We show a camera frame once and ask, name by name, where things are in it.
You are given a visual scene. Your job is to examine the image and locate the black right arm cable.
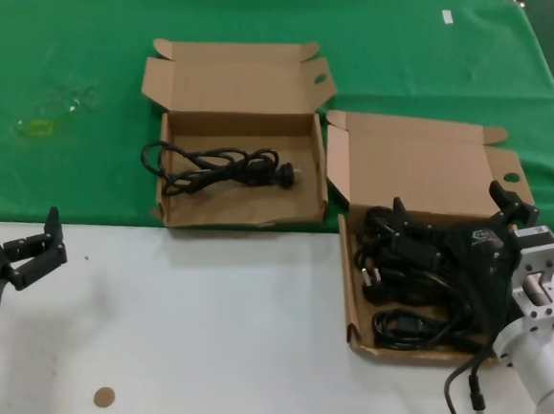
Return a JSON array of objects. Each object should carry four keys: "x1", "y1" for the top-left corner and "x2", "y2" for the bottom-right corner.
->
[{"x1": 441, "y1": 347, "x2": 495, "y2": 414}]

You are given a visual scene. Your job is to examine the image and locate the grey connector right arm cable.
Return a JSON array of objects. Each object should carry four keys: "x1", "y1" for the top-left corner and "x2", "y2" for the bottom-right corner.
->
[{"x1": 464, "y1": 360, "x2": 503, "y2": 414}]

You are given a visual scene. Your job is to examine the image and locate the round brown cardboard disc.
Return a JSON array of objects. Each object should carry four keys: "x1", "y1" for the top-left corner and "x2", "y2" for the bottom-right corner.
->
[{"x1": 91, "y1": 385, "x2": 116, "y2": 410}]

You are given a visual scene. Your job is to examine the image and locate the black power cable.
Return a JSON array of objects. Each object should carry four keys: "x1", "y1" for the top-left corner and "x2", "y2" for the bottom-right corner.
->
[
  {"x1": 138, "y1": 138, "x2": 304, "y2": 206},
  {"x1": 353, "y1": 249, "x2": 485, "y2": 316},
  {"x1": 369, "y1": 308, "x2": 488, "y2": 357},
  {"x1": 357, "y1": 203, "x2": 401, "y2": 251}
]

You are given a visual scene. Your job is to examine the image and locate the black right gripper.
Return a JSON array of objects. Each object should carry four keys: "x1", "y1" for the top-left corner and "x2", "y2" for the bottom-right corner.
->
[{"x1": 381, "y1": 171, "x2": 543, "y2": 338}]

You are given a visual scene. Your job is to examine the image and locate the green tablecloth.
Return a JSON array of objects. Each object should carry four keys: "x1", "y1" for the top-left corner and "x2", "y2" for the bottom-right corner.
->
[{"x1": 0, "y1": 0, "x2": 554, "y2": 268}]

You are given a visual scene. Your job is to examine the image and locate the open brown cardboard box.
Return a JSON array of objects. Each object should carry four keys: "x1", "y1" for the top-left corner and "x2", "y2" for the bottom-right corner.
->
[
  {"x1": 307, "y1": 108, "x2": 542, "y2": 369},
  {"x1": 130, "y1": 28, "x2": 342, "y2": 241}
]

